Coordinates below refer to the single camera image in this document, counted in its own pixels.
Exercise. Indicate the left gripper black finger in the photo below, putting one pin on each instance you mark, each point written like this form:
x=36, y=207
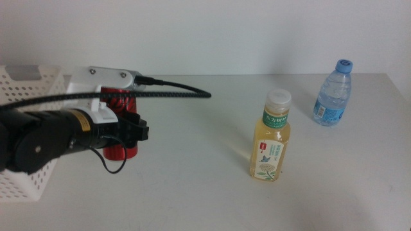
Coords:
x=139, y=130

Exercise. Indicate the red cola can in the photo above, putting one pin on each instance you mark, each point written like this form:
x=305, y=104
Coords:
x=120, y=101

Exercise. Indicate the yellow tea bottle white cap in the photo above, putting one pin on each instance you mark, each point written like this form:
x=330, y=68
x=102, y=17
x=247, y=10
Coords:
x=269, y=144

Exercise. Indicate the clear water bottle blue cap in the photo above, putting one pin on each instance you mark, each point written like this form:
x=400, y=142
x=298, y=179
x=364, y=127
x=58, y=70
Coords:
x=332, y=99

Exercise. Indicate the white perforated plastic basket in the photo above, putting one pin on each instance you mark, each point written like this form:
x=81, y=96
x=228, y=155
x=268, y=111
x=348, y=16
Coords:
x=32, y=189

